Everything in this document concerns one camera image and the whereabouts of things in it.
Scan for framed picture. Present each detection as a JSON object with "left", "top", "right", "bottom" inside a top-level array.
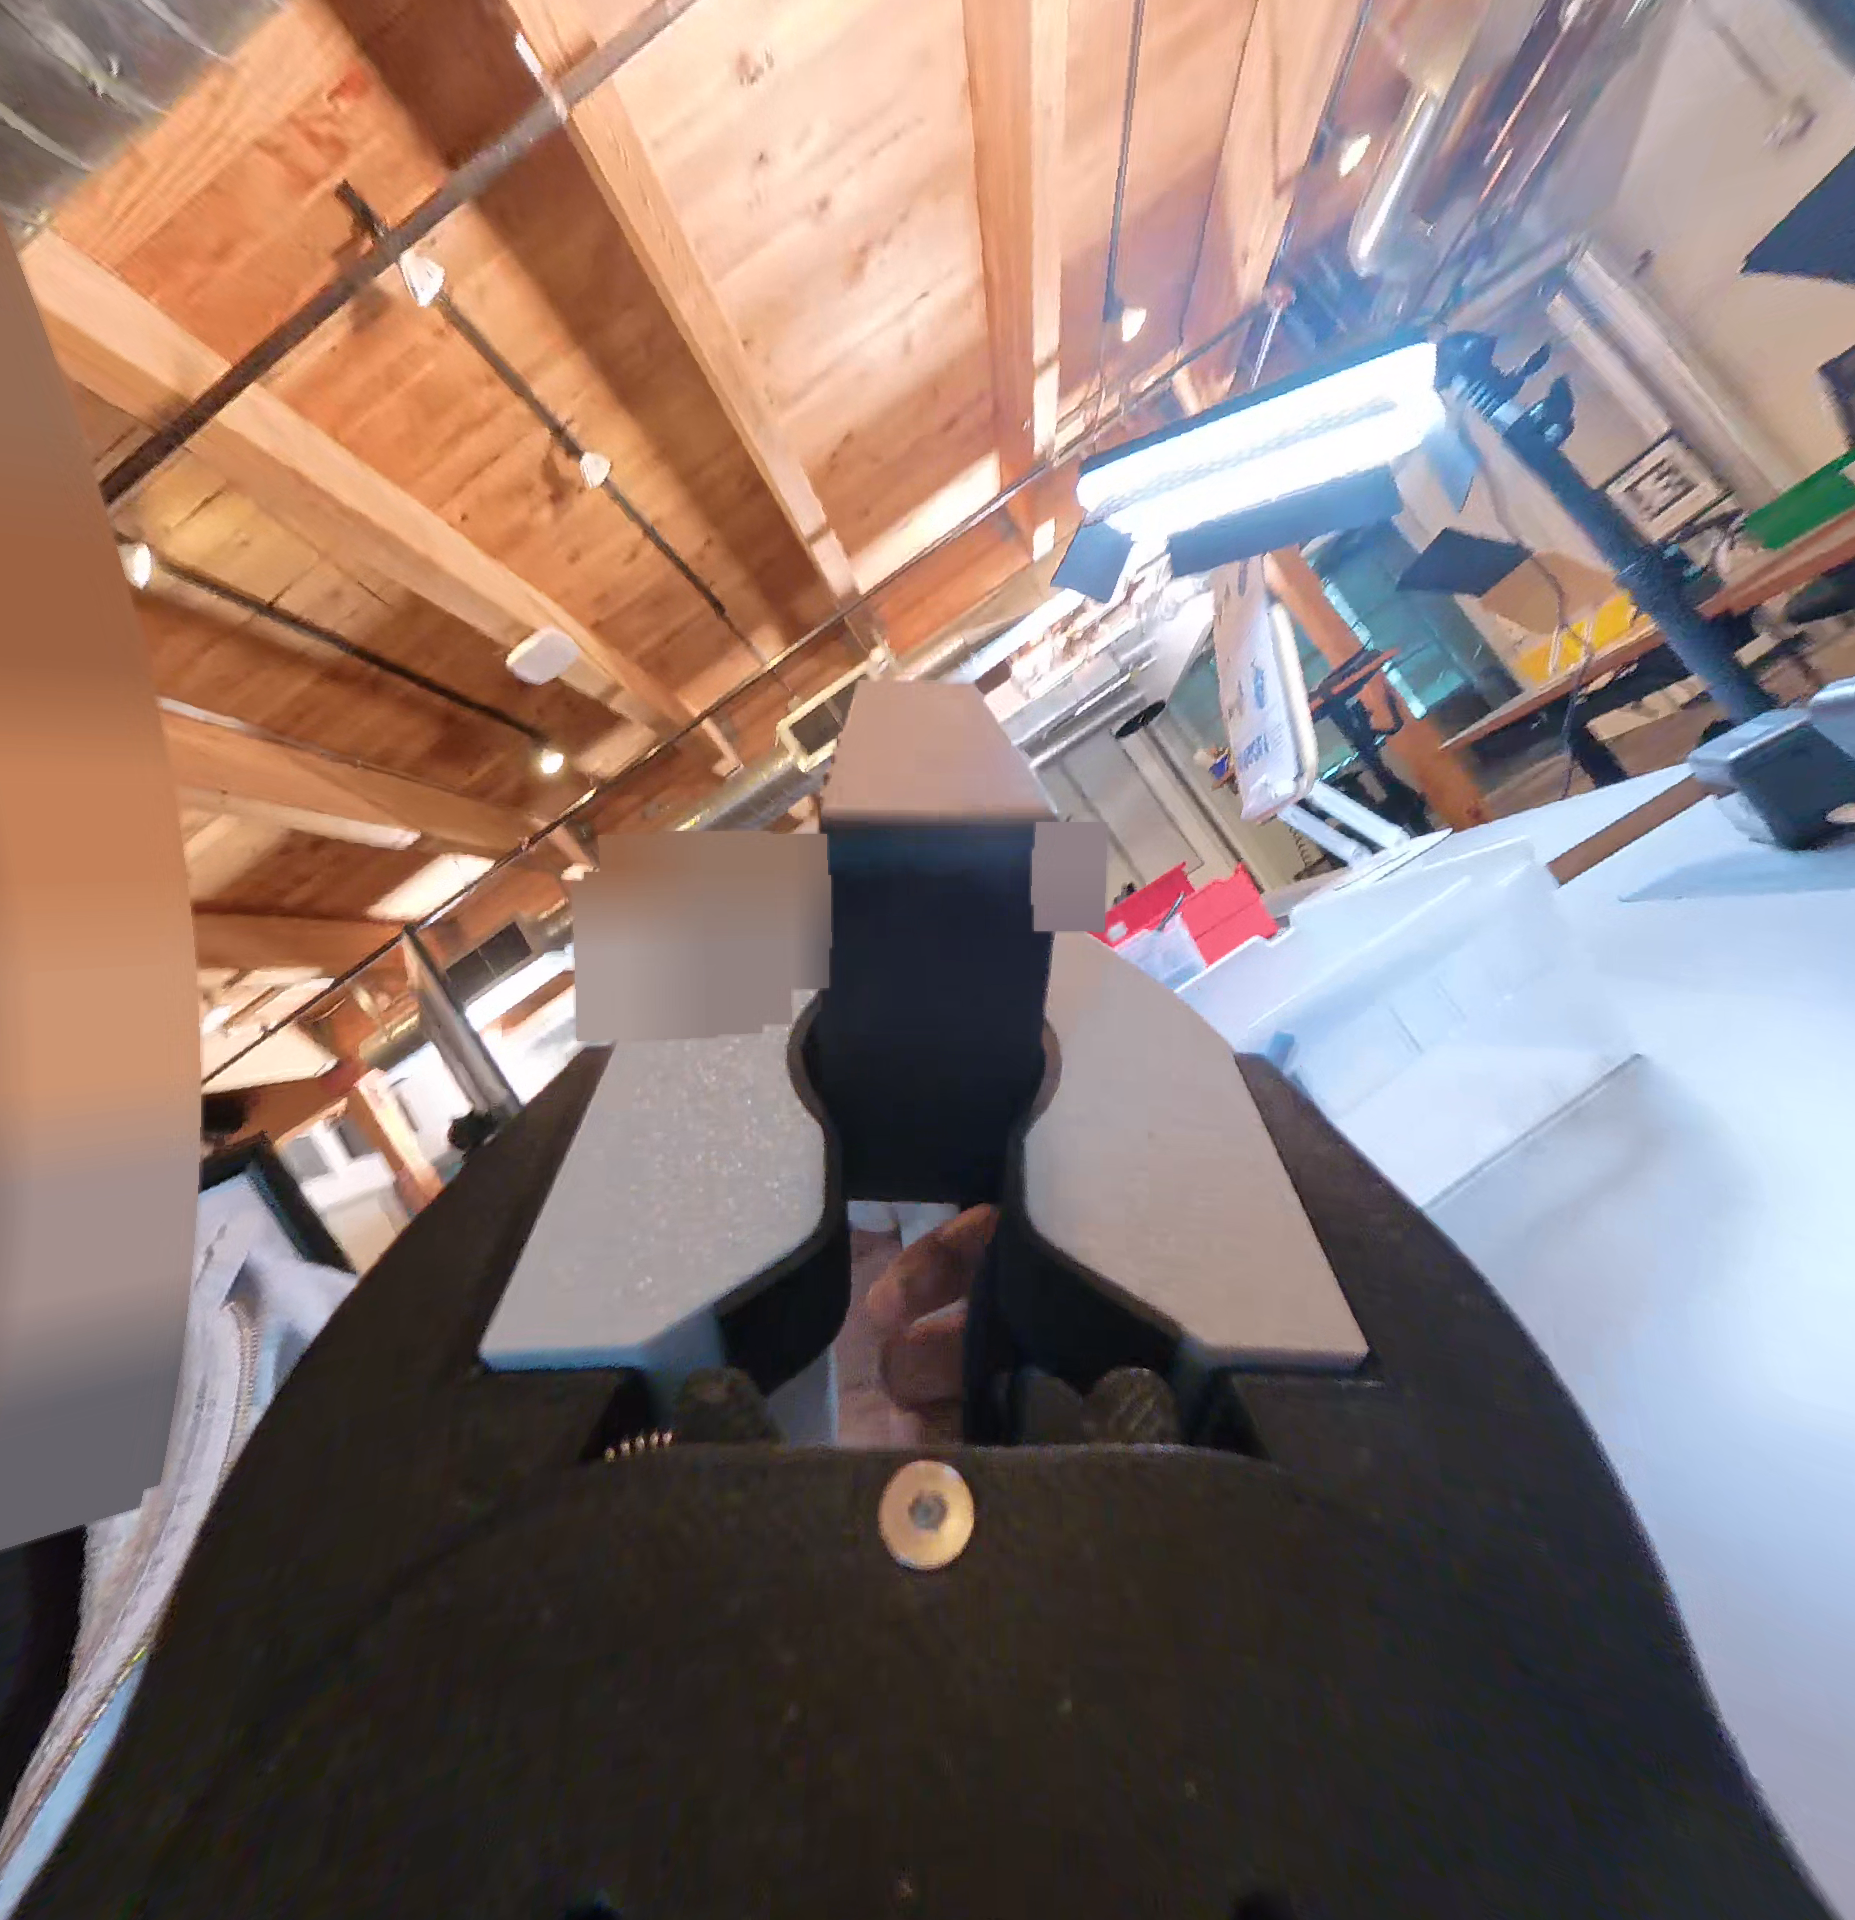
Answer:
[{"left": 1601, "top": 432, "right": 1735, "bottom": 520}]

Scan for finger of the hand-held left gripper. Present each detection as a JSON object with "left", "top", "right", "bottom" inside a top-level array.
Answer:
[{"left": 818, "top": 682, "right": 1060, "bottom": 830}]

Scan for clear plastic bin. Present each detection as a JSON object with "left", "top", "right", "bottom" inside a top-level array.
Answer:
[{"left": 1179, "top": 832, "right": 1645, "bottom": 1201}]

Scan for silver ventilation duct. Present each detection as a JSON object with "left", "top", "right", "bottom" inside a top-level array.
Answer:
[{"left": 1344, "top": 0, "right": 1672, "bottom": 289}]

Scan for grey clamp block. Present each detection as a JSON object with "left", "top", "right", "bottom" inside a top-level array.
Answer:
[{"left": 1690, "top": 671, "right": 1855, "bottom": 853}]

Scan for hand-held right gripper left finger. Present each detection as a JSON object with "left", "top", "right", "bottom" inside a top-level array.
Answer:
[{"left": 479, "top": 1022, "right": 856, "bottom": 1389}]

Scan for black wall panel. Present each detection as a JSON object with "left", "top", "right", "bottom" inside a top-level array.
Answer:
[
  {"left": 1740, "top": 148, "right": 1855, "bottom": 282},
  {"left": 1391, "top": 525, "right": 1527, "bottom": 597}
]

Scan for white board stand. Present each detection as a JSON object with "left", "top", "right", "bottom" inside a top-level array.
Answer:
[{"left": 1279, "top": 771, "right": 1415, "bottom": 867}]

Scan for black usb hub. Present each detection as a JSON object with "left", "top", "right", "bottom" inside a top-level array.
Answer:
[{"left": 818, "top": 818, "right": 1065, "bottom": 1203}]

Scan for person's right hand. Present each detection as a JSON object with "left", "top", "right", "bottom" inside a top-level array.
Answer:
[{"left": 844, "top": 1200, "right": 1007, "bottom": 1448}]

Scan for green plastic bin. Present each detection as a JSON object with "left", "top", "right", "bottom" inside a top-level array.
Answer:
[{"left": 1740, "top": 445, "right": 1855, "bottom": 552}]

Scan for instruction poster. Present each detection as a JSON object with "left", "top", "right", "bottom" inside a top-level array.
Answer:
[{"left": 1208, "top": 567, "right": 1314, "bottom": 823}]

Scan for cardboard box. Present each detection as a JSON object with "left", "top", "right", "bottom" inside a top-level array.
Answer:
[{"left": 1471, "top": 552, "right": 1597, "bottom": 637}]

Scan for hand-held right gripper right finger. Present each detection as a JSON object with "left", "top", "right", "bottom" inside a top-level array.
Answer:
[{"left": 969, "top": 937, "right": 1373, "bottom": 1389}]

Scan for yellow items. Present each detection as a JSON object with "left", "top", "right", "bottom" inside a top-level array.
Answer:
[{"left": 1518, "top": 590, "right": 1636, "bottom": 679}]

